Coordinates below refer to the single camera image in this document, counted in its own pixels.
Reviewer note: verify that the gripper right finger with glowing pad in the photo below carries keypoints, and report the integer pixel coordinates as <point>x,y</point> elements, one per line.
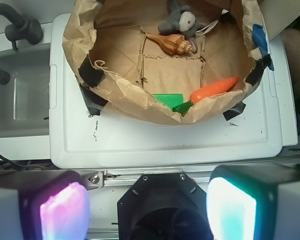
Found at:
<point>254,201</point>

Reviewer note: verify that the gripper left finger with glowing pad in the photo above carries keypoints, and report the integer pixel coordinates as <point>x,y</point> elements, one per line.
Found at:
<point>37,205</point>

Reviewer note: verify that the orange toy carrot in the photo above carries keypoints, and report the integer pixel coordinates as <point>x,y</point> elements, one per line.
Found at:
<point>210,90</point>

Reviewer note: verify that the white plastic tray lid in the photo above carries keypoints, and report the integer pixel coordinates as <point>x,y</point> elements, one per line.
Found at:
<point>79,140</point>

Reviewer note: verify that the grey sink basin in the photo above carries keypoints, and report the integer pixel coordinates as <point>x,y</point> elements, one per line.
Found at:
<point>24,101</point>

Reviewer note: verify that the green plastic block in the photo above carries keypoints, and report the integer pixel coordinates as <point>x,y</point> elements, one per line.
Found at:
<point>170,100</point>

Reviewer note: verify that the brown paper bag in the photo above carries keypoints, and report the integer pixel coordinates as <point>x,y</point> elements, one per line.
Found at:
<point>118,67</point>

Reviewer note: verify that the blue tape piece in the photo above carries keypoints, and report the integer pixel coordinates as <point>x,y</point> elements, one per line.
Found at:
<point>259,38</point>

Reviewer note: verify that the black faucet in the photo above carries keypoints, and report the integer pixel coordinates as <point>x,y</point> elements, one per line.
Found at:
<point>21,28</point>

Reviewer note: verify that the brown conch shell toy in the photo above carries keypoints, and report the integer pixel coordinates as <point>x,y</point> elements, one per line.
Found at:
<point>173,44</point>

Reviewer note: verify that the grey plush mouse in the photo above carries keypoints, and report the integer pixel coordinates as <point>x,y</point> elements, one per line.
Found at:
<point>181,20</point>

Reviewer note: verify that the aluminium frame rail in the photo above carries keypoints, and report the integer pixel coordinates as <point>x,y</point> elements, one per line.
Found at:
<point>103,178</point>

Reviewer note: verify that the black octagonal mount plate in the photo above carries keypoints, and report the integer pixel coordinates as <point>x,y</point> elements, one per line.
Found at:
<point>164,207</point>

